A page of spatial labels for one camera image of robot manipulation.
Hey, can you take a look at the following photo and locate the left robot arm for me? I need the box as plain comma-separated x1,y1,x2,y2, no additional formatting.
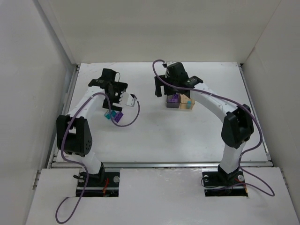
56,68,139,181

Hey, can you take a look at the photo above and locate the orange transparent container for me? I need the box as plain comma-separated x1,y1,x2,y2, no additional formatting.
179,94,195,110

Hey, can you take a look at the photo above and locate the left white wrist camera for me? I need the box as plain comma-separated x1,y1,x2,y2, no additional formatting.
119,91,132,107

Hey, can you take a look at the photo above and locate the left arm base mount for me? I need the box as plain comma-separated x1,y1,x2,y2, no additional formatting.
82,171,120,197

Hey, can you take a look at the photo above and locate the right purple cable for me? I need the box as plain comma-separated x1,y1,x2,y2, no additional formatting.
152,59,275,197

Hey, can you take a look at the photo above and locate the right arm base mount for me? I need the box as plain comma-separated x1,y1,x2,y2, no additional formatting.
201,171,248,197

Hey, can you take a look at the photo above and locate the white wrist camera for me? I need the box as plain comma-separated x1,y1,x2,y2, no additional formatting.
119,91,132,107
162,61,176,77

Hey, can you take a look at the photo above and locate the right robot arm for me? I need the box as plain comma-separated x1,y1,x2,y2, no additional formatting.
154,60,254,185

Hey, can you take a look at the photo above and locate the grey transparent container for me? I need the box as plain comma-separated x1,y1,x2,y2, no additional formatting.
166,94,181,108

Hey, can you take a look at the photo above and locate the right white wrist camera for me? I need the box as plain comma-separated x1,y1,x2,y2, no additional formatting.
162,61,176,77

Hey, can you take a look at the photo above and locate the purple printed lego brick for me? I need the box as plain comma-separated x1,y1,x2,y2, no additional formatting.
171,94,180,104

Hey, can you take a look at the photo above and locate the aluminium rail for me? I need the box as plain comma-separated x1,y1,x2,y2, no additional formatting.
50,162,274,170

